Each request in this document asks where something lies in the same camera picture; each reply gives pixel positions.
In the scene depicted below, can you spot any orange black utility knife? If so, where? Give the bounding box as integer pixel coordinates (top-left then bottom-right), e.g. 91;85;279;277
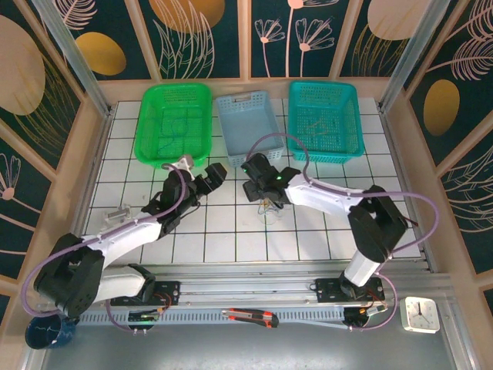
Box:
221;307;280;329

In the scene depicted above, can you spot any grey slotted cable duct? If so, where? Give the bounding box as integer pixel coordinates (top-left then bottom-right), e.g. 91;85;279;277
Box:
75;308;347;324

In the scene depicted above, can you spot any dark blue enamel mug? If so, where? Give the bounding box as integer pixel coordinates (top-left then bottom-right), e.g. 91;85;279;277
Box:
25;315;80;350

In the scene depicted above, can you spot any thin orange cable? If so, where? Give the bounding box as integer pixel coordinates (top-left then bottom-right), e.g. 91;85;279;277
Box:
303;118;333;140

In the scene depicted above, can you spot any light blue plastic basket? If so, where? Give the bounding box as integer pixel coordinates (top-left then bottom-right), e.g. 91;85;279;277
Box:
214;90;286;167

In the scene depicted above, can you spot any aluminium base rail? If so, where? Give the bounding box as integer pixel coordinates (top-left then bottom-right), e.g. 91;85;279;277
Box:
38;261;454;311

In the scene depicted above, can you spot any white square clock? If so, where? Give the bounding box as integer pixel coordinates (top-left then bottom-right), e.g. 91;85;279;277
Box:
399;296;441;335

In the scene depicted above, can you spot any thin white cable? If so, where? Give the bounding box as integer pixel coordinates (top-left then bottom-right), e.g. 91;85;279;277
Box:
261;203;284;228

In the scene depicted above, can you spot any clear acrylic piece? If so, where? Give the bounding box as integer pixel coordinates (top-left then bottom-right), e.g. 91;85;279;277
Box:
102;207;132;227

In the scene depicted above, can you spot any green plastic basket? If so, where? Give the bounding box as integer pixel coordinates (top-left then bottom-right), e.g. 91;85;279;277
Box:
133;82;215;170

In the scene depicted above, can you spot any small black circuit board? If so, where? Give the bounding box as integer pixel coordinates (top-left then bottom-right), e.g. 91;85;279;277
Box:
344;306;388;328
128;310;161;324

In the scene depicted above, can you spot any teal plastic basket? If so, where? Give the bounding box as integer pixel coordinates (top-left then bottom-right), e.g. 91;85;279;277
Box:
287;79;366;165

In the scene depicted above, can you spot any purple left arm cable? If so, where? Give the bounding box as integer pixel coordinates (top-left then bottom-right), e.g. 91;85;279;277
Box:
21;162;189;333

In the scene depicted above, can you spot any aluminium frame post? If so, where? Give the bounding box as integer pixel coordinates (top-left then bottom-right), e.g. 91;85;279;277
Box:
30;0;115;116
378;0;451;113

